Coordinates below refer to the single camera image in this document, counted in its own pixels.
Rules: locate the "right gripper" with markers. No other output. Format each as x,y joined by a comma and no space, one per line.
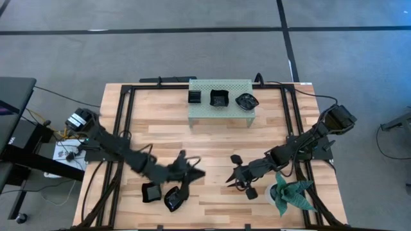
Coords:
252,170

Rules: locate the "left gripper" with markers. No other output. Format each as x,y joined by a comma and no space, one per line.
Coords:
171,171

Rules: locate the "leaf-shaped black plate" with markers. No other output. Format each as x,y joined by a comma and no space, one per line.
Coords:
171,201
246,101

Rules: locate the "wavy square black plate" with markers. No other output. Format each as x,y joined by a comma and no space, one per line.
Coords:
219,97
151,192

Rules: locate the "small square black plate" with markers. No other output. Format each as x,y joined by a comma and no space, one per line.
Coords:
194,96

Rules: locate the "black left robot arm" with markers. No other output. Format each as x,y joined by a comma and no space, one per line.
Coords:
112,144

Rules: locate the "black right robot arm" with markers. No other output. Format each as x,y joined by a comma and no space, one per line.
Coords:
305,141

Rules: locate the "green plant in white pot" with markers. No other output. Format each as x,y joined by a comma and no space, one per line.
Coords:
290,192

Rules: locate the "green perforated metal shelf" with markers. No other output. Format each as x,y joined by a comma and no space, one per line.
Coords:
221,112

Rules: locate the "black stand base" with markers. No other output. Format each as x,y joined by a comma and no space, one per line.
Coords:
399,123

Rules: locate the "black computer case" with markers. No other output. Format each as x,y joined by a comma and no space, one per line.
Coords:
25,134

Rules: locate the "black desk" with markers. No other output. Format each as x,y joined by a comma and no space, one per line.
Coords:
16,93

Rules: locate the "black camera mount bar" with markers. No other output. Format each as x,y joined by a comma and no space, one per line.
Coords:
167,79

